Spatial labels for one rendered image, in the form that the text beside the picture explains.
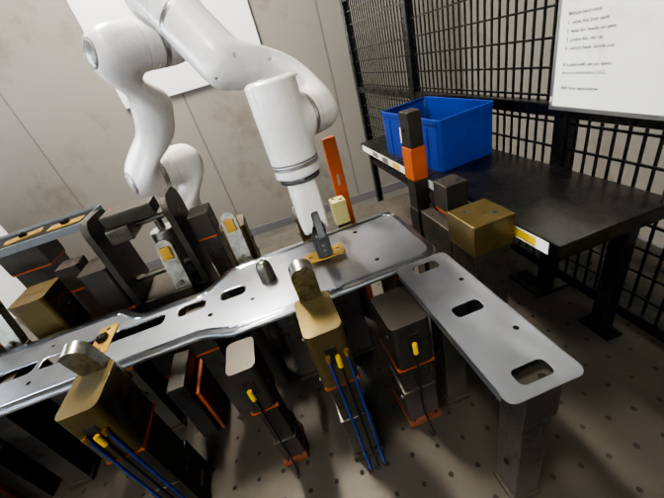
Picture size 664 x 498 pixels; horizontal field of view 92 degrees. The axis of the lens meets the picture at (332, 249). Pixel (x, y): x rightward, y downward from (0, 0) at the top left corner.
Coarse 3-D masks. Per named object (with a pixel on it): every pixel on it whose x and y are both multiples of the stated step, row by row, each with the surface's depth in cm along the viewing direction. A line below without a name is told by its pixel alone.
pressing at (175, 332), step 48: (336, 240) 73; (384, 240) 68; (288, 288) 63; (336, 288) 59; (48, 336) 69; (96, 336) 65; (144, 336) 61; (192, 336) 58; (0, 384) 60; (48, 384) 56
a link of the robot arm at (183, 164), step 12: (180, 144) 103; (168, 156) 99; (180, 156) 101; (192, 156) 103; (168, 168) 98; (180, 168) 101; (192, 168) 103; (180, 180) 102; (192, 180) 105; (180, 192) 108; (192, 192) 105; (192, 204) 106
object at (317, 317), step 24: (312, 312) 48; (336, 312) 47; (312, 336) 44; (336, 336) 45; (312, 360) 48; (336, 360) 46; (336, 384) 50; (360, 408) 56; (360, 432) 58; (360, 456) 61
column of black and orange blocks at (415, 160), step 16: (400, 112) 75; (416, 112) 73; (400, 128) 78; (416, 128) 75; (416, 144) 77; (416, 160) 78; (416, 176) 80; (416, 192) 83; (416, 208) 86; (416, 224) 90
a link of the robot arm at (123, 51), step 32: (96, 32) 63; (128, 32) 66; (96, 64) 65; (128, 64) 67; (160, 64) 73; (128, 96) 74; (160, 96) 80; (160, 128) 85; (128, 160) 93; (160, 192) 100
